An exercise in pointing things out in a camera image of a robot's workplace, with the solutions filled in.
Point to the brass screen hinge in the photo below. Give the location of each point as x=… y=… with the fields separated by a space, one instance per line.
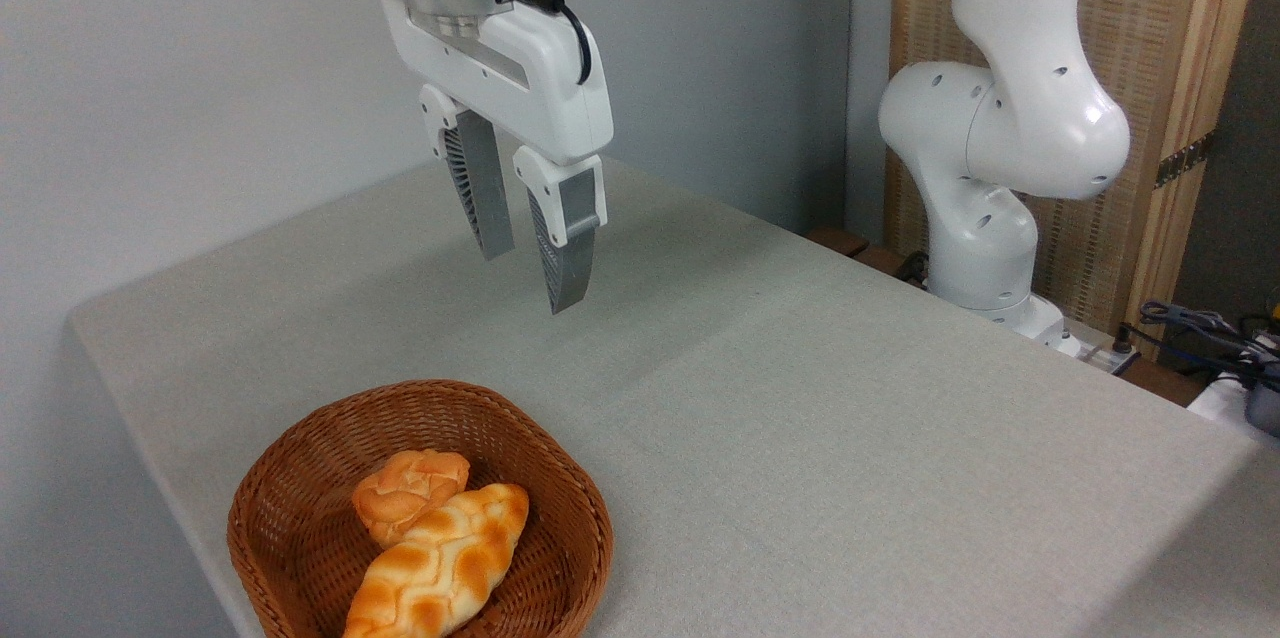
x=1185 y=159

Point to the long braided bread loaf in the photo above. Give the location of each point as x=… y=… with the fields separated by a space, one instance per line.
x=440 y=563

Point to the grey tablecloth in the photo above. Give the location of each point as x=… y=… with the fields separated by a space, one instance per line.
x=800 y=368

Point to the brown wooden board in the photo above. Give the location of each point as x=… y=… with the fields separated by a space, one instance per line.
x=840 y=241

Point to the round golden bread roll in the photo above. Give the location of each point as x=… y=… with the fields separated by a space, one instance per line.
x=400 y=496

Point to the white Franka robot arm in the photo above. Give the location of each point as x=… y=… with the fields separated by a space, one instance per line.
x=1020 y=118

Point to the wooden rattan folding screen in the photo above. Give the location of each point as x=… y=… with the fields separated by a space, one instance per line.
x=1140 y=18

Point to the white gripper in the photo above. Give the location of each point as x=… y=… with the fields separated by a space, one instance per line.
x=540 y=83

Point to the brown wicker basket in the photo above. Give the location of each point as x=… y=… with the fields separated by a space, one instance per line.
x=560 y=558

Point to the dark grey partition panel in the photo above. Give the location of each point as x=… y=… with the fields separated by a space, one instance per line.
x=1235 y=168

